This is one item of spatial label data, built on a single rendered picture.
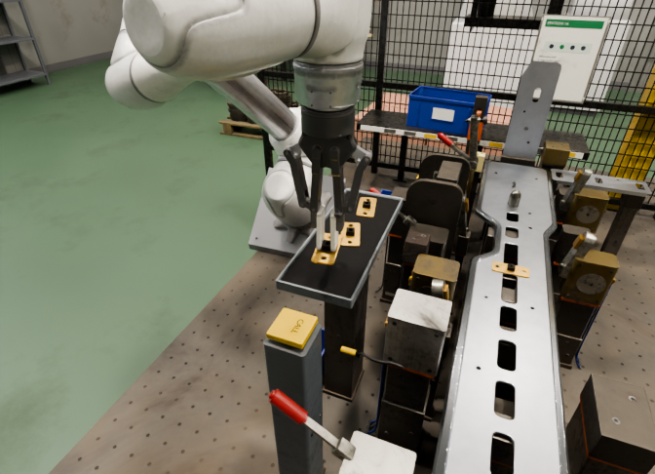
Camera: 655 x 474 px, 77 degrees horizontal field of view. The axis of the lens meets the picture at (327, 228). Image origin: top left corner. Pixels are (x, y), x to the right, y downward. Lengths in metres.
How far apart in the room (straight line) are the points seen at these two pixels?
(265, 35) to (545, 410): 0.70
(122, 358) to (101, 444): 1.18
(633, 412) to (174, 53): 0.81
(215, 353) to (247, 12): 1.00
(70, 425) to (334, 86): 1.90
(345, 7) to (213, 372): 0.96
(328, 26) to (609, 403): 0.70
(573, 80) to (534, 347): 1.27
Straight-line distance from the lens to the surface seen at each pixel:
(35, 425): 2.26
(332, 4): 0.50
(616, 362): 1.43
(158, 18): 0.40
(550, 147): 1.71
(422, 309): 0.76
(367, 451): 0.65
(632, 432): 0.83
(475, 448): 0.75
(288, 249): 1.53
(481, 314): 0.95
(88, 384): 2.30
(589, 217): 1.46
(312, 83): 0.54
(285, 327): 0.65
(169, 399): 1.19
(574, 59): 1.94
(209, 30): 0.40
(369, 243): 0.82
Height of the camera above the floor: 1.63
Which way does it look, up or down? 33 degrees down
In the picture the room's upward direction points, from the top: straight up
